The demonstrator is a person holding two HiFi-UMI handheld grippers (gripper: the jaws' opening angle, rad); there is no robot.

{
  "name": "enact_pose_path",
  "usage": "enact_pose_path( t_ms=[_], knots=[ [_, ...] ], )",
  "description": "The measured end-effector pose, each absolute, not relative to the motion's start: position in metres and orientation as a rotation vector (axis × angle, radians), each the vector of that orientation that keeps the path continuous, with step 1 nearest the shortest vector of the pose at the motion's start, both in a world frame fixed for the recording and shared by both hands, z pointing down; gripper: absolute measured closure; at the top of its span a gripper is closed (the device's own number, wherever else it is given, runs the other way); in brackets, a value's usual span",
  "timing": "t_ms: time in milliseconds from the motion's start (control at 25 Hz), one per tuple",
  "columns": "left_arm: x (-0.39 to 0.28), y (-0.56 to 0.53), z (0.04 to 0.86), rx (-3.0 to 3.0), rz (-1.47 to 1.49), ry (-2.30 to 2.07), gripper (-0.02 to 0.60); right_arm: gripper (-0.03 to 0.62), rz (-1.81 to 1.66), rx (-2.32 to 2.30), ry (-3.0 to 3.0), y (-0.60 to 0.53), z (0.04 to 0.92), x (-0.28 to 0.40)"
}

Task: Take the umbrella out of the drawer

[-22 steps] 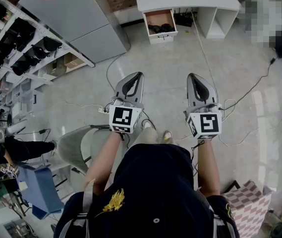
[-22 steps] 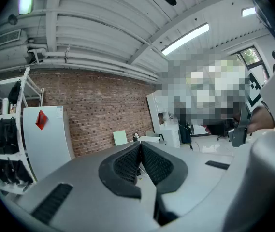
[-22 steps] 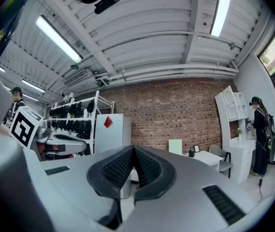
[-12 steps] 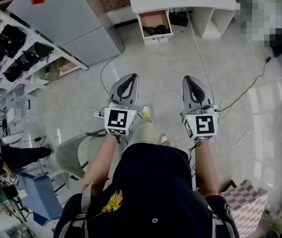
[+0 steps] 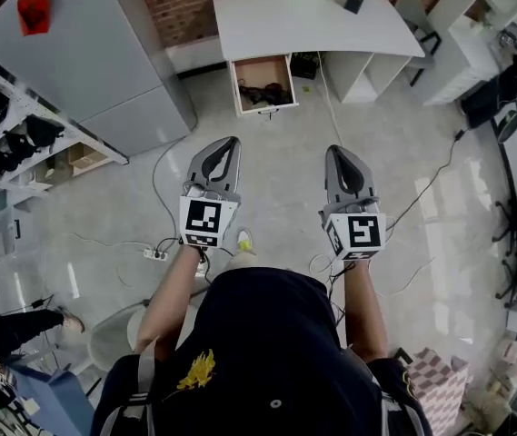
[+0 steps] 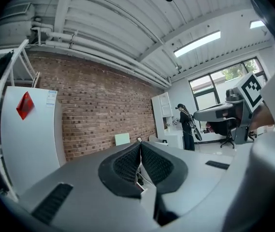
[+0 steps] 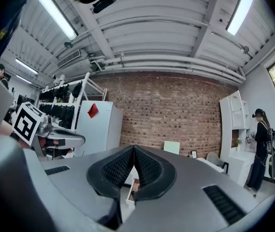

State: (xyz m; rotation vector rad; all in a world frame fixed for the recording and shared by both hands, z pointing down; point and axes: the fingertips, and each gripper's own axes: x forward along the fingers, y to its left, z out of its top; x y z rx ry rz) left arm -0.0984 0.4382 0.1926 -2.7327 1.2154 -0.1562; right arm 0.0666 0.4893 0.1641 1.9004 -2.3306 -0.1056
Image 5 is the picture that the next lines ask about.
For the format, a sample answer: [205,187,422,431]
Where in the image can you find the white yellow-laced shoe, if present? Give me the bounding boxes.
[234,227,258,256]

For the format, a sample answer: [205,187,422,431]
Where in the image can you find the person's right forearm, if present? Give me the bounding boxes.
[339,259,393,362]

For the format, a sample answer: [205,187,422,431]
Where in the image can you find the person's beige trousers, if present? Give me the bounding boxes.
[224,252,259,273]

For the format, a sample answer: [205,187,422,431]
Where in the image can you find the white desk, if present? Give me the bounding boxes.
[212,0,426,106]

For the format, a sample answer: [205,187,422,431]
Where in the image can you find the pink checkered box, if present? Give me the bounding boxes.
[405,346,471,436]

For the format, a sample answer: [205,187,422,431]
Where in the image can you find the blue fabric cover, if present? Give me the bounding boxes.
[10,363,98,436]

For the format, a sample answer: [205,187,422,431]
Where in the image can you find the white shelving unit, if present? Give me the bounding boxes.
[423,0,517,106]

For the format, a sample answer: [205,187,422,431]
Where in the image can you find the white round stool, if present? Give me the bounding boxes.
[89,300,150,372]

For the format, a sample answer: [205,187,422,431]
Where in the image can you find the gray chair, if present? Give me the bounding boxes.
[393,0,443,85]

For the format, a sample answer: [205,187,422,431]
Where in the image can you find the red paper sticker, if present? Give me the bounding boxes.
[16,0,54,37]

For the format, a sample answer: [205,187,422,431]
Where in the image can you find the white metal storage rack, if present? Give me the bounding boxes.
[0,50,130,213]

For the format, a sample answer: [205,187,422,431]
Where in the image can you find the black cable with adapter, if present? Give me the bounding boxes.
[384,127,468,235]

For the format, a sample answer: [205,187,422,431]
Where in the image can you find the white wooden drawer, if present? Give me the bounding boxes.
[229,54,300,118]

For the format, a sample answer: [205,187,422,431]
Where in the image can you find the cardboard box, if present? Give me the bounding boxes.
[67,143,110,175]

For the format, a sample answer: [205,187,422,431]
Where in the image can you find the white cable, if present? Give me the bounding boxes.
[315,51,346,148]

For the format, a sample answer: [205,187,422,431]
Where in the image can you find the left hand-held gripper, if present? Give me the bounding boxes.
[179,136,243,249]

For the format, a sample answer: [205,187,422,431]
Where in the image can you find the person's left forearm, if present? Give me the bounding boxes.
[134,245,209,358]

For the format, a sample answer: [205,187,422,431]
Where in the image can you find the black item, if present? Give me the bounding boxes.
[238,81,295,107]

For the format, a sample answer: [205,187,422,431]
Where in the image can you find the person's dark shirt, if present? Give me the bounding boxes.
[90,265,434,436]

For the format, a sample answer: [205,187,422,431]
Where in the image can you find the gray shoulder strap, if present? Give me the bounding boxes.
[124,352,157,436]

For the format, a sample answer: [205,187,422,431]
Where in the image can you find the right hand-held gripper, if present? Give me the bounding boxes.
[317,144,388,262]

